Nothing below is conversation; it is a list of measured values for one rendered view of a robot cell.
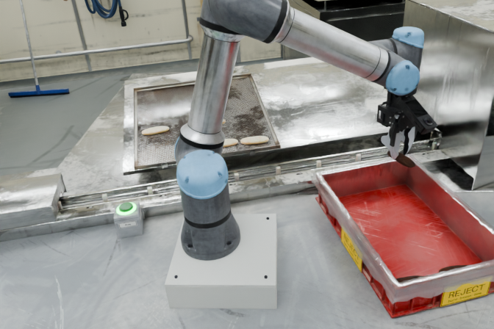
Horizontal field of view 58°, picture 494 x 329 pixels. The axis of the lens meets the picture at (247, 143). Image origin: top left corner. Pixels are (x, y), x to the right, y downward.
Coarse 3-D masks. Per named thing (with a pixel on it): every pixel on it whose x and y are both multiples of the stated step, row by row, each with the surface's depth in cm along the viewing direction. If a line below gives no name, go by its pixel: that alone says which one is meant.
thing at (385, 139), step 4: (388, 132) 125; (384, 136) 127; (388, 136) 126; (396, 136) 122; (400, 136) 123; (384, 140) 127; (388, 140) 126; (396, 140) 123; (400, 140) 124; (384, 144) 128; (388, 144) 126; (396, 144) 124; (392, 148) 124; (396, 148) 124; (392, 152) 125; (396, 152) 125; (392, 156) 127; (396, 156) 126
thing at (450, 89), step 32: (416, 0) 155; (448, 0) 152; (480, 0) 149; (448, 32) 138; (480, 32) 124; (448, 64) 140; (480, 64) 126; (416, 96) 162; (448, 96) 143; (480, 96) 128; (448, 128) 145; (480, 128) 130; (480, 160) 132
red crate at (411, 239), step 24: (360, 192) 140; (384, 192) 139; (408, 192) 138; (360, 216) 130; (384, 216) 129; (408, 216) 129; (432, 216) 128; (384, 240) 120; (408, 240) 120; (432, 240) 119; (456, 240) 119; (408, 264) 112; (432, 264) 112; (456, 264) 111; (408, 312) 99
